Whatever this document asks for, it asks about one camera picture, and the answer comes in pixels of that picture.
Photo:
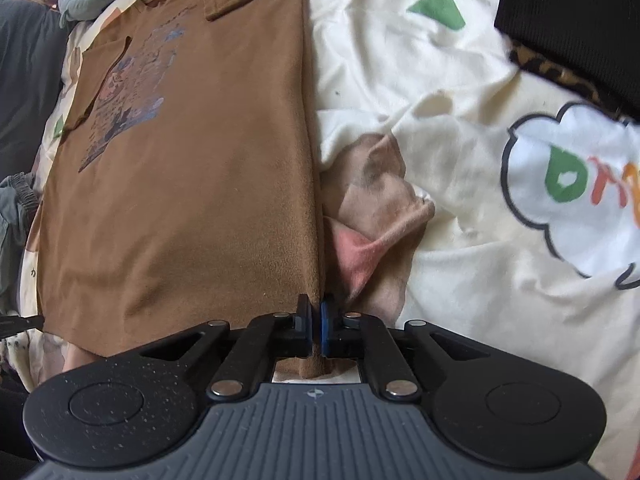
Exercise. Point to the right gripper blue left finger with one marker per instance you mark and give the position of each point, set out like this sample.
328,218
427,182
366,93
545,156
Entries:
258,347

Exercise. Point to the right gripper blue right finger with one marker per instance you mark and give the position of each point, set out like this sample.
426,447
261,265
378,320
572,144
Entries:
364,338

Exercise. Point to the brown printed t-shirt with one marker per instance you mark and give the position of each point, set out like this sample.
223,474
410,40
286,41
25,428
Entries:
184,188

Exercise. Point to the cream patterned bed sheet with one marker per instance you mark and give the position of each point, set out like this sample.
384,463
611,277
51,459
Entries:
452,186

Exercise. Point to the grey crumpled garment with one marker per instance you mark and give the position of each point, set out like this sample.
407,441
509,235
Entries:
19,203

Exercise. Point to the dark grey pillow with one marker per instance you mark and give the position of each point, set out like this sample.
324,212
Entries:
33,47

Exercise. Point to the black garment on right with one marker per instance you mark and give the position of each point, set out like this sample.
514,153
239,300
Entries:
590,47

